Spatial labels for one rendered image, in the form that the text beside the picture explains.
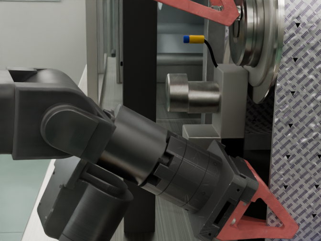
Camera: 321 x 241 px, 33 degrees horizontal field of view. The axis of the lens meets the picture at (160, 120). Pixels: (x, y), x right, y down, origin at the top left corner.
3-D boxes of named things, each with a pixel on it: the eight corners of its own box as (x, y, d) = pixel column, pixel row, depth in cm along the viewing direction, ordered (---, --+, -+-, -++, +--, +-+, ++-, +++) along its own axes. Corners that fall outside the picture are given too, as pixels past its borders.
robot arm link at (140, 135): (110, 103, 44) (109, 93, 50) (70, 176, 45) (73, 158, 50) (183, 142, 45) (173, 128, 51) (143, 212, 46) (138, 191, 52)
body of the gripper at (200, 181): (213, 248, 46) (136, 211, 44) (196, 199, 55) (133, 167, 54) (254, 185, 44) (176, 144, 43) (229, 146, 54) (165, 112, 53)
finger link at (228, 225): (283, 273, 50) (195, 230, 48) (262, 236, 56) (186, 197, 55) (324, 213, 48) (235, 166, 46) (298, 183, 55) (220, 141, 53)
